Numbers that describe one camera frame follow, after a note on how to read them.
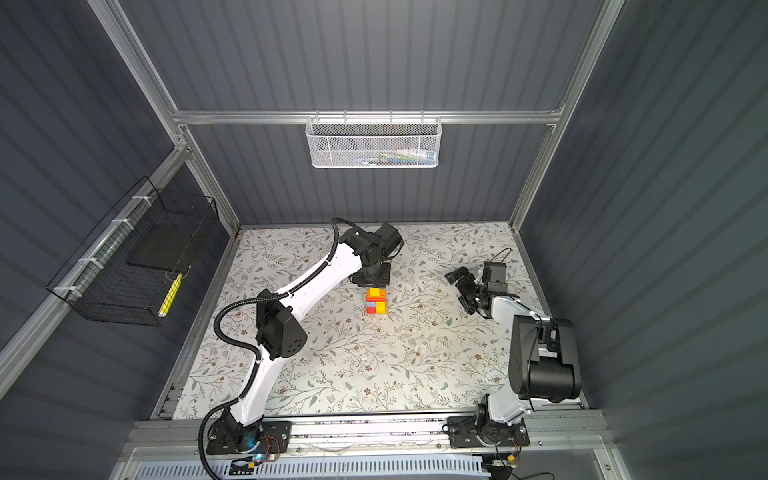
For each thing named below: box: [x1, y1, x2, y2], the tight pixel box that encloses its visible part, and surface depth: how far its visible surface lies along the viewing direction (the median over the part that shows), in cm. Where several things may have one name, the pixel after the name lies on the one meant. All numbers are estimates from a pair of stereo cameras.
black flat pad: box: [126, 224, 202, 272], surface depth 77 cm
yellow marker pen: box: [157, 273, 183, 318], surface depth 69 cm
